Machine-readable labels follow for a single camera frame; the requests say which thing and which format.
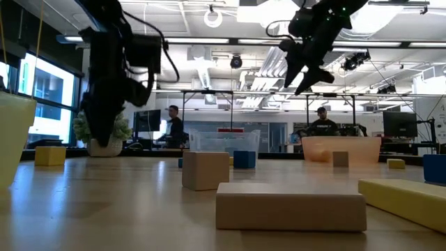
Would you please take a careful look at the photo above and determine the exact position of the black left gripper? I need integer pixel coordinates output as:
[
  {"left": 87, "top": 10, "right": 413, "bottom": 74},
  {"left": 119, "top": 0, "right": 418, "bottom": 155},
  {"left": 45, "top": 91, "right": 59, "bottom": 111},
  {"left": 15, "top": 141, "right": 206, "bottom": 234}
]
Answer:
[{"left": 82, "top": 33, "right": 154, "bottom": 147}]

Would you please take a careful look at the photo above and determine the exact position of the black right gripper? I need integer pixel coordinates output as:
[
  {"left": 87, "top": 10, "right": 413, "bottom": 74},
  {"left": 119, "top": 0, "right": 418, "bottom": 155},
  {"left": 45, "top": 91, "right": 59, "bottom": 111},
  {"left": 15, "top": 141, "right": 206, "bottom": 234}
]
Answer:
[{"left": 280, "top": 13, "right": 351, "bottom": 96}]

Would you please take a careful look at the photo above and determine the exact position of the yellow cube block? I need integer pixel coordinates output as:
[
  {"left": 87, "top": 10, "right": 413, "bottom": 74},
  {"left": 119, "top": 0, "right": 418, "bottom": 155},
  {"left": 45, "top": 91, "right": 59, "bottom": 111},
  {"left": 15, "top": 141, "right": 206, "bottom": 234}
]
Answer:
[{"left": 34, "top": 146, "right": 67, "bottom": 167}]

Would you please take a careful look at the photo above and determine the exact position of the large natural wood cube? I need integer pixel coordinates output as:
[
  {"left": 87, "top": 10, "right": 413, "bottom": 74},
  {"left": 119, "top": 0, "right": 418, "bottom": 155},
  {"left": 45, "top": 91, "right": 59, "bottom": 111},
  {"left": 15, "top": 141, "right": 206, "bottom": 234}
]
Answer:
[{"left": 181, "top": 151, "right": 231, "bottom": 192}]

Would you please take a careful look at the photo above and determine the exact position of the small yellow block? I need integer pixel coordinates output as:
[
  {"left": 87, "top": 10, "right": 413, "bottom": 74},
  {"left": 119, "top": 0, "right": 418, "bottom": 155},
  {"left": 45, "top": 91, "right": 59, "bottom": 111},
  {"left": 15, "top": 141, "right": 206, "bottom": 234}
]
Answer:
[{"left": 387, "top": 158, "right": 406, "bottom": 170}]

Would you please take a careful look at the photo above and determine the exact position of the long natural wood block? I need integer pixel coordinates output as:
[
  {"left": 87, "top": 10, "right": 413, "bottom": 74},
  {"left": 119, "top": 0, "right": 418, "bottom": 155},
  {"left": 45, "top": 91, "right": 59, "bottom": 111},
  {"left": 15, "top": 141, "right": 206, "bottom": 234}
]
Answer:
[{"left": 215, "top": 183, "right": 367, "bottom": 233}]

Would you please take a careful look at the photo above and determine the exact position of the long blue block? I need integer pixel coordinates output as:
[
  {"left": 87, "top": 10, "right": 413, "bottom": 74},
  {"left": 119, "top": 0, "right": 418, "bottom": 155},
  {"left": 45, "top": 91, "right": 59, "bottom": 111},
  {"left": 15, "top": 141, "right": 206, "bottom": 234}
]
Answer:
[{"left": 422, "top": 154, "right": 446, "bottom": 185}]

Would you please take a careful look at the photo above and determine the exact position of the artificial green potted plant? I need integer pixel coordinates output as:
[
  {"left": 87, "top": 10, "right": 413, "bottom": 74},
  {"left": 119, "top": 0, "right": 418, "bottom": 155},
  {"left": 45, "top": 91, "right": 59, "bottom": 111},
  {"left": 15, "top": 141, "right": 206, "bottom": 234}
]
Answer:
[{"left": 72, "top": 107, "right": 133, "bottom": 158}]

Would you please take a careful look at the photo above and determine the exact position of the black computer monitor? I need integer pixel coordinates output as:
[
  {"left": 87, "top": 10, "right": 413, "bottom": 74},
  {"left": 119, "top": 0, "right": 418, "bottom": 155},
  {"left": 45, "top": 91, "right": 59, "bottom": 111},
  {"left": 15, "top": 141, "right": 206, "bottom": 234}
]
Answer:
[
  {"left": 133, "top": 109, "right": 162, "bottom": 140},
  {"left": 383, "top": 111, "right": 418, "bottom": 138}
]

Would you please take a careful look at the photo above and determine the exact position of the person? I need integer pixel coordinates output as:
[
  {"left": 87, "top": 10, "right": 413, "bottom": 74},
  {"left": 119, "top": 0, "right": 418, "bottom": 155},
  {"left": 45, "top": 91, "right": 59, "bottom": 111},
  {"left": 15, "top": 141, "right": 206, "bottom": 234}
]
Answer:
[
  {"left": 163, "top": 105, "right": 185, "bottom": 149},
  {"left": 308, "top": 107, "right": 339, "bottom": 137}
]

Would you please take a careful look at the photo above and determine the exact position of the yellow plastic bin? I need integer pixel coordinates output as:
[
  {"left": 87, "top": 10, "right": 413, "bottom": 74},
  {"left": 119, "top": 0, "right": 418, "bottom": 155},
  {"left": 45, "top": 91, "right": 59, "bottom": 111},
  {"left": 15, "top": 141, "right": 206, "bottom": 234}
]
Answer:
[{"left": 0, "top": 91, "right": 38, "bottom": 189}]

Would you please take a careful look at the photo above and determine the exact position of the small natural wood cube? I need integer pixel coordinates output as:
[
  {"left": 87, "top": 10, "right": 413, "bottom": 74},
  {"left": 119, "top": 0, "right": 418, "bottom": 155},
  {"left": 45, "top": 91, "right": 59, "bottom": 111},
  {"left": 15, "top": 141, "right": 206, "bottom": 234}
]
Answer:
[{"left": 332, "top": 151, "right": 350, "bottom": 168}]

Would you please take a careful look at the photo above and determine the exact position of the orange plastic bin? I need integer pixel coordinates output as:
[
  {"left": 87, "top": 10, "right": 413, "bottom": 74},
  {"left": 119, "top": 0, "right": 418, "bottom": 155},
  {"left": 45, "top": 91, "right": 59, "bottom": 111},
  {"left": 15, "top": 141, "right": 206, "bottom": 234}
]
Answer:
[{"left": 301, "top": 136, "right": 382, "bottom": 167}]

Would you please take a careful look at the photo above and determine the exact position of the clear plastic bin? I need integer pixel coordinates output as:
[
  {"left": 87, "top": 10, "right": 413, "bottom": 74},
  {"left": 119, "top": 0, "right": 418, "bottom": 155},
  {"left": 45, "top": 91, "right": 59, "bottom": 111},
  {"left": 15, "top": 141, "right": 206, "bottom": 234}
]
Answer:
[{"left": 189, "top": 129, "right": 261, "bottom": 158}]

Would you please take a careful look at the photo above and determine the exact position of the long yellow block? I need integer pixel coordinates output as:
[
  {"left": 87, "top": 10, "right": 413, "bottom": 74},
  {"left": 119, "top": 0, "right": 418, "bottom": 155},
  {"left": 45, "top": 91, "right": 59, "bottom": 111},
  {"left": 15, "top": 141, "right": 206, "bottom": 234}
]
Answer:
[{"left": 357, "top": 178, "right": 446, "bottom": 234}]

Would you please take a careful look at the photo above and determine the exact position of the black background rig frame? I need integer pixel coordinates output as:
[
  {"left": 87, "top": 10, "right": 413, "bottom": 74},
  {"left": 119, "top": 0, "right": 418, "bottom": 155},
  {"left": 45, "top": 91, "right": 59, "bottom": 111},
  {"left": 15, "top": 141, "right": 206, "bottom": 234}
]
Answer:
[
  {"left": 305, "top": 92, "right": 357, "bottom": 137},
  {"left": 180, "top": 89, "right": 234, "bottom": 151}
]

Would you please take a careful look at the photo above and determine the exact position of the black camera on mount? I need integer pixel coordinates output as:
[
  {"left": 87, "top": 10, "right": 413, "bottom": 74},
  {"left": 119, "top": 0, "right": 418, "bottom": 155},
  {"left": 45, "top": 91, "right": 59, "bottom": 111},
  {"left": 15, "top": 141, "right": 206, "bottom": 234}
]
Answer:
[{"left": 341, "top": 51, "right": 371, "bottom": 73}]

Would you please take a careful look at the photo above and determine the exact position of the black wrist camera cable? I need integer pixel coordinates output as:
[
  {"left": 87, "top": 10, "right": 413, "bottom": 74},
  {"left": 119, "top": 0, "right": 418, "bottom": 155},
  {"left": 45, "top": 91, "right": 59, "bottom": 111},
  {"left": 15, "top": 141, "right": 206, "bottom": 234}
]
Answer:
[
  {"left": 266, "top": 20, "right": 297, "bottom": 41},
  {"left": 120, "top": 9, "right": 180, "bottom": 84}
]

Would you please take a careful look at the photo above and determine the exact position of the round black ceiling camera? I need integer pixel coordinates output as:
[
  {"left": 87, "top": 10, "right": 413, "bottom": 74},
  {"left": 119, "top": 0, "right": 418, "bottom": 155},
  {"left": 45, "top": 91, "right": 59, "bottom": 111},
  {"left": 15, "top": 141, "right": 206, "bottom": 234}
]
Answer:
[{"left": 229, "top": 54, "right": 243, "bottom": 70}]

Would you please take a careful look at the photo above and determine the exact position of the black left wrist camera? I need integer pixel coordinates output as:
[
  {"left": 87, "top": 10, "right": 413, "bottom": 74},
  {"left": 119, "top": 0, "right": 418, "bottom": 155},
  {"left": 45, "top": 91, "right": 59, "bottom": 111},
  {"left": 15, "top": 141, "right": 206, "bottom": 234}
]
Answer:
[{"left": 131, "top": 33, "right": 163, "bottom": 75}]

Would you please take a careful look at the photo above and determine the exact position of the black overhead frame beam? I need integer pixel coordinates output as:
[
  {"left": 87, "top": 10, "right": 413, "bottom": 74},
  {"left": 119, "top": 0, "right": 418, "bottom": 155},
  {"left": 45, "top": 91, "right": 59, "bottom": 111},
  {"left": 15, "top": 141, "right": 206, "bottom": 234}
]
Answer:
[{"left": 57, "top": 34, "right": 446, "bottom": 50}]

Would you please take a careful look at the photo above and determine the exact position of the black aluminium table frame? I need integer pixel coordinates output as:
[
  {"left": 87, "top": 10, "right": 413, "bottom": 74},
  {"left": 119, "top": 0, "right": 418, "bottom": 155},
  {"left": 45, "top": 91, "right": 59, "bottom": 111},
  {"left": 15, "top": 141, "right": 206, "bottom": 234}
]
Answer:
[{"left": 20, "top": 148, "right": 446, "bottom": 167}]

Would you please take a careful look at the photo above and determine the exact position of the yellow cable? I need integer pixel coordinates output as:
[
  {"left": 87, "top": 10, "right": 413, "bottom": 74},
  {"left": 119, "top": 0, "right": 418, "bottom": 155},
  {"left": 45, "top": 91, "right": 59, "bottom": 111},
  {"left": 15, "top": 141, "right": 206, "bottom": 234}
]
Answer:
[{"left": 0, "top": 0, "right": 45, "bottom": 100}]

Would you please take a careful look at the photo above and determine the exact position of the white ring light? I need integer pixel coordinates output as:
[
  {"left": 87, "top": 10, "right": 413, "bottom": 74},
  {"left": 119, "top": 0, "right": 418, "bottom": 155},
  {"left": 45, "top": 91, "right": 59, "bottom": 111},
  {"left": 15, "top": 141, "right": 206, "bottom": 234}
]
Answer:
[{"left": 203, "top": 8, "right": 224, "bottom": 29}]

